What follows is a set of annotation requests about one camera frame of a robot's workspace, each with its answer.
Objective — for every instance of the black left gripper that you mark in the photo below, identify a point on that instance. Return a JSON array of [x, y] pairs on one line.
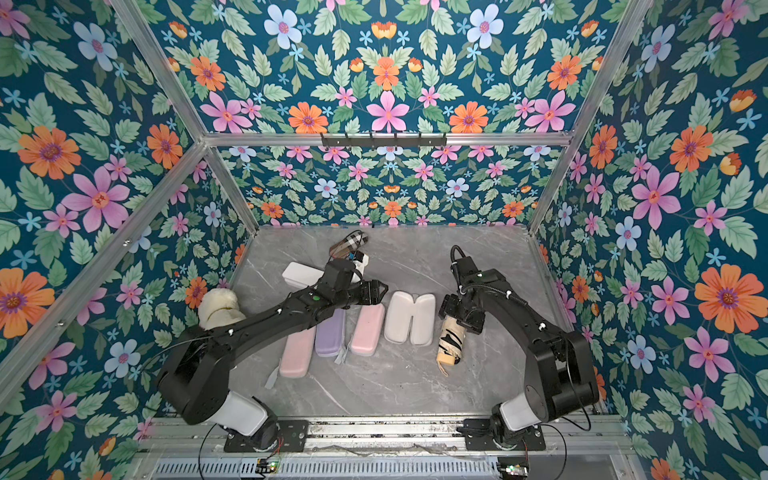
[[371, 286]]

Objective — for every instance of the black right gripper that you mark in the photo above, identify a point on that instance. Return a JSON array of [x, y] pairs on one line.
[[462, 310]]

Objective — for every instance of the beige black striped umbrella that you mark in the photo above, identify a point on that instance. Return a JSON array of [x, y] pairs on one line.
[[450, 345]]

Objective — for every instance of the pink-edged grey case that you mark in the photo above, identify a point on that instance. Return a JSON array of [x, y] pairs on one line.
[[367, 331]]

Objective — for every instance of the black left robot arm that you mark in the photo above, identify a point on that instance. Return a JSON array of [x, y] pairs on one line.
[[195, 377]]

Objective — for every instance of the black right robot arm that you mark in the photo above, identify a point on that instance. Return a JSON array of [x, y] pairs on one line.
[[559, 375]]

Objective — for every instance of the closed white umbrella case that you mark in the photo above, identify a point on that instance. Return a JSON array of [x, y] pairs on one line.
[[300, 276]]

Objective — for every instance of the cream plush teddy bear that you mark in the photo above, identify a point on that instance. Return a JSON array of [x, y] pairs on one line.
[[219, 307]]

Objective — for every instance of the white ventilation grille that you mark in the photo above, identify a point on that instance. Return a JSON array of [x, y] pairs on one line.
[[328, 468]]

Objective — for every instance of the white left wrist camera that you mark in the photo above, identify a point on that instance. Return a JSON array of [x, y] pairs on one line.
[[360, 261]]

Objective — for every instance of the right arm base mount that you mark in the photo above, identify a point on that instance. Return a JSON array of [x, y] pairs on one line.
[[491, 434]]

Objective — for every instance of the metal hook rail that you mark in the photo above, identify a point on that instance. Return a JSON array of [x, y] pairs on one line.
[[371, 140]]

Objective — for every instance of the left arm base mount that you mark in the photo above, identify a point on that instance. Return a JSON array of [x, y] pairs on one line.
[[284, 434]]

